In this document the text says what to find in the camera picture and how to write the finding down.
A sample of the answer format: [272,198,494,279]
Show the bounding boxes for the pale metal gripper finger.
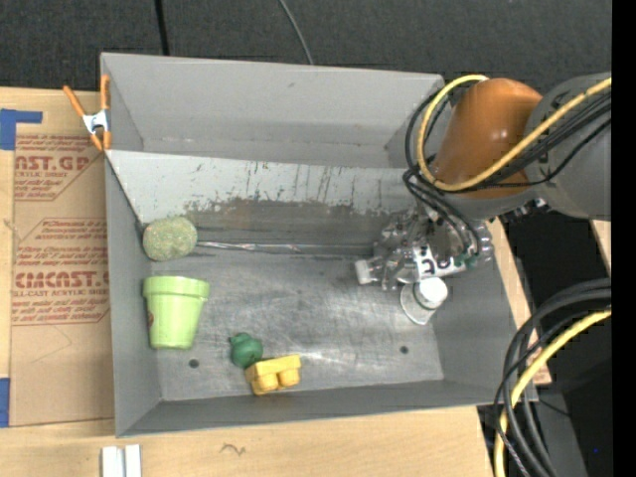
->
[371,243,398,266]
[354,259,398,291]

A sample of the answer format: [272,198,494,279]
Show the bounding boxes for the clear bottle with white cap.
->
[399,275,449,326]

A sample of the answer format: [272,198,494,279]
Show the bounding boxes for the grey metal bin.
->
[98,51,541,439]

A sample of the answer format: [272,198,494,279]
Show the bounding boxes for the yellow toy building brick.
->
[243,354,303,397]

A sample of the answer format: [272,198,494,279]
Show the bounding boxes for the dark green toy vegetable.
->
[229,332,264,370]

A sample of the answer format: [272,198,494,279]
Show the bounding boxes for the light green flower pot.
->
[142,274,211,351]

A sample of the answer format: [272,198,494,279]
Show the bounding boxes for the speckled green ball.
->
[142,216,199,262]

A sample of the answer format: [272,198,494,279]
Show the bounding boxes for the brown cardboard board, red print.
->
[0,85,116,429]

